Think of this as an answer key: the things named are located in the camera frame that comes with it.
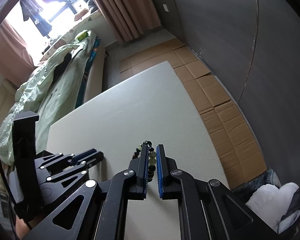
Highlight bed with beige frame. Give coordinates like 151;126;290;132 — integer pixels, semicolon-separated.
0;29;108;165

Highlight black jewelry box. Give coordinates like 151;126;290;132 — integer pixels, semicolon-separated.
12;111;41;222

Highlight white wall switch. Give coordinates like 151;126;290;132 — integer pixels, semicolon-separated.
162;4;169;12

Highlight pink curtain left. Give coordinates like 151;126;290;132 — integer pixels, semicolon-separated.
0;20;36;87

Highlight green box on bed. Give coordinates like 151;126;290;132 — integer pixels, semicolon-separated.
75;30;89;42

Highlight black and green bead bracelet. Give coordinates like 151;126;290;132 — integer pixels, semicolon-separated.
131;140;158;183

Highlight flattened cardboard sheets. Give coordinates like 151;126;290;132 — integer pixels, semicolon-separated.
120;38;267;189

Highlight pink curtain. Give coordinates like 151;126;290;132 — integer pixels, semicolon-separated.
93;0;161;43
0;20;36;87

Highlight pink curtain right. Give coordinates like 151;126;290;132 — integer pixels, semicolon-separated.
93;0;161;43

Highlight light green duvet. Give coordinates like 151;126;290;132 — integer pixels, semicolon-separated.
0;29;93;165

